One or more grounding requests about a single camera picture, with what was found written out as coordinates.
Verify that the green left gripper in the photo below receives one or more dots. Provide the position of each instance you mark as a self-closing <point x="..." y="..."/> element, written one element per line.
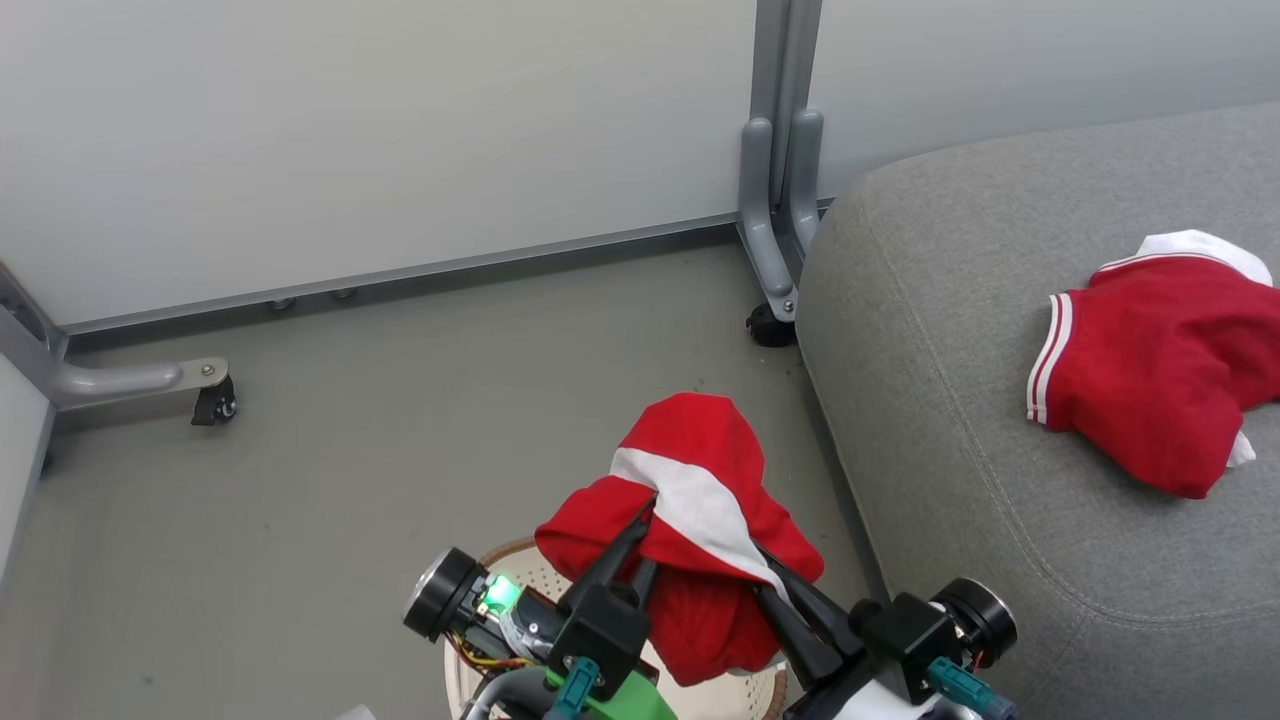
<point x="630" y="705"/>

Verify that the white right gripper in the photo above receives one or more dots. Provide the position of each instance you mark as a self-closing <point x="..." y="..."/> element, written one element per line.
<point x="880" y="708"/>

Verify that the red garment with white band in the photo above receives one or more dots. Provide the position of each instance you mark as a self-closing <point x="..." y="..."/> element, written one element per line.
<point x="700" y="440"/>

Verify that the red garment with striped trim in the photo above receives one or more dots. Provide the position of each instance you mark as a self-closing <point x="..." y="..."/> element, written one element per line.
<point x="1150" y="380"/>

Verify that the grey fabric sofa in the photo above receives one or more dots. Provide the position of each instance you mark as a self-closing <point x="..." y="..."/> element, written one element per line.
<point x="950" y="450"/>

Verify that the white perforated laundry basket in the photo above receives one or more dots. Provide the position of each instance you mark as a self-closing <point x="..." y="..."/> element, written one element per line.
<point x="720" y="700"/>

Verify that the black caster wheel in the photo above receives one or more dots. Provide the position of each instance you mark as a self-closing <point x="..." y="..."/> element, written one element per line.
<point x="768" y="327"/>
<point x="214" y="402"/>

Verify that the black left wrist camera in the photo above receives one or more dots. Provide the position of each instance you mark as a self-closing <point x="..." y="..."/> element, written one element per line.
<point x="600" y="630"/>

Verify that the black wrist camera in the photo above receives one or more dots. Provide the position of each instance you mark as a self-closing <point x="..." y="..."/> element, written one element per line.
<point x="905" y="635"/>
<point x="600" y="630"/>

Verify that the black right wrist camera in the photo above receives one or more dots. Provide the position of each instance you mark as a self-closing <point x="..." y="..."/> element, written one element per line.
<point x="905" y="635"/>

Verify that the teal left camera connector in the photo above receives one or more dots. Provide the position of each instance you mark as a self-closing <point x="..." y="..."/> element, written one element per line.
<point x="575" y="687"/>

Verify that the teal camera connector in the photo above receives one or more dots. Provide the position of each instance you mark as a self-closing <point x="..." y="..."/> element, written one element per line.
<point x="575" y="687"/>
<point x="962" y="685"/>

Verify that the teal right camera connector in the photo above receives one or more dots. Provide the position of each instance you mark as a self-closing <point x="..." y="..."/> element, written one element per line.
<point x="962" y="685"/>

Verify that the grey partition base rail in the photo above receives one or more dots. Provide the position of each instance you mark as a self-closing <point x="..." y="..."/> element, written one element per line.
<point x="400" y="275"/>

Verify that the grey partition post with feet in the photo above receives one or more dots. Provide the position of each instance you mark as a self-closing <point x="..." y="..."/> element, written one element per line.
<point x="760" y="220"/>

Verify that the grey partition foot bracket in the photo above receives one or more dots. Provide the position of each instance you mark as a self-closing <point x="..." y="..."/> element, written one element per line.
<point x="110" y="380"/>

